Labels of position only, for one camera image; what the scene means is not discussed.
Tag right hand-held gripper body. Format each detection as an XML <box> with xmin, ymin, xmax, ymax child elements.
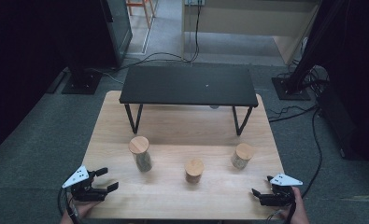
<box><xmin>260</xmin><ymin>173</ymin><xmax>304</xmax><ymax>207</ymax></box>

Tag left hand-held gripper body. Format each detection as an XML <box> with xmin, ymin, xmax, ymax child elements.
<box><xmin>62</xmin><ymin>165</ymin><xmax>108</xmax><ymax>203</ymax></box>

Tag medium jar pale grain contents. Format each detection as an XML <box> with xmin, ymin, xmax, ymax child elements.
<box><xmin>231</xmin><ymin>143</ymin><xmax>255</xmax><ymax>171</ymax></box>

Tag tall glass jar wooden lid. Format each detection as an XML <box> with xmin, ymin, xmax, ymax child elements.
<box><xmin>128</xmin><ymin>135</ymin><xmax>153</xmax><ymax>173</ymax></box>

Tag short jar reddish contents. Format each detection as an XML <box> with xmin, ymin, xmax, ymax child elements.
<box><xmin>184</xmin><ymin>158</ymin><xmax>205</xmax><ymax>185</ymax></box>

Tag black metal shelf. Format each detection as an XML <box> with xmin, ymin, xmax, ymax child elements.
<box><xmin>119</xmin><ymin>63</ymin><xmax>260</xmax><ymax>137</ymax></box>

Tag person's left hand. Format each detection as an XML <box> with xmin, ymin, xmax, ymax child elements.
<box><xmin>64</xmin><ymin>199</ymin><xmax>102</xmax><ymax>220</ymax></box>

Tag person's right hand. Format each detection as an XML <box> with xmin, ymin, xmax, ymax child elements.
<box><xmin>279</xmin><ymin>186</ymin><xmax>309</xmax><ymax>219</ymax></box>

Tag black stand with square base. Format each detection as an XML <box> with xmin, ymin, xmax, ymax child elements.
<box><xmin>61</xmin><ymin>52</ymin><xmax>103</xmax><ymax>95</ymax></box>

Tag dark box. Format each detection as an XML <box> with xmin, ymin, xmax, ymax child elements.
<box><xmin>317</xmin><ymin>86</ymin><xmax>369</xmax><ymax>166</ymax></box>

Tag black slanted stand with base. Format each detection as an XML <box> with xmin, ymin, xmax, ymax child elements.
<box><xmin>271</xmin><ymin>0</ymin><xmax>345</xmax><ymax>102</ymax></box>

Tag dark glass panel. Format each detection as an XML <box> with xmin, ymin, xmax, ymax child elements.
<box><xmin>99</xmin><ymin>0</ymin><xmax>134</xmax><ymax>68</ymax></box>

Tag beige wooden desk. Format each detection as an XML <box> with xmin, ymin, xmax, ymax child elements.
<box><xmin>181</xmin><ymin>0</ymin><xmax>322</xmax><ymax>65</ymax></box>

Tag orange wooden stool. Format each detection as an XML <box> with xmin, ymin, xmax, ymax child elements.
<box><xmin>125</xmin><ymin>0</ymin><xmax>157</xmax><ymax>30</ymax></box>

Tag thin grey wire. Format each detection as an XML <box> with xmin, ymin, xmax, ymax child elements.
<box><xmin>265</xmin><ymin>209</ymin><xmax>283</xmax><ymax>224</ymax></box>

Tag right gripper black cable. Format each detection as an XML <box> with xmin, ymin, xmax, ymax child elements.
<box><xmin>284</xmin><ymin>189</ymin><xmax>298</xmax><ymax>224</ymax></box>

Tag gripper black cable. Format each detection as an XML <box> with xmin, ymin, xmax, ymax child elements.
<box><xmin>284</xmin><ymin>189</ymin><xmax>298</xmax><ymax>224</ymax></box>
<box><xmin>57</xmin><ymin>187</ymin><xmax>82</xmax><ymax>224</ymax></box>

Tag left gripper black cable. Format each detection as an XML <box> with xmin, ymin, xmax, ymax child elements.
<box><xmin>57</xmin><ymin>187</ymin><xmax>82</xmax><ymax>224</ymax></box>

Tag long black floor cable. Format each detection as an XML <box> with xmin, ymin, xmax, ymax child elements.
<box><xmin>300</xmin><ymin>106</ymin><xmax>324</xmax><ymax>200</ymax></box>

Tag wavy black floor cable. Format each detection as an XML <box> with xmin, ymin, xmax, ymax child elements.
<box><xmin>267</xmin><ymin>105</ymin><xmax>319</xmax><ymax>123</ymax></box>

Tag tangle of black cables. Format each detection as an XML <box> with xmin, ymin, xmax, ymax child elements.
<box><xmin>278</xmin><ymin>58</ymin><xmax>330</xmax><ymax>94</ymax></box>

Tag black cable from wall socket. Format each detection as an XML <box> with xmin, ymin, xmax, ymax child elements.
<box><xmin>85</xmin><ymin>3</ymin><xmax>204</xmax><ymax>85</ymax></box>

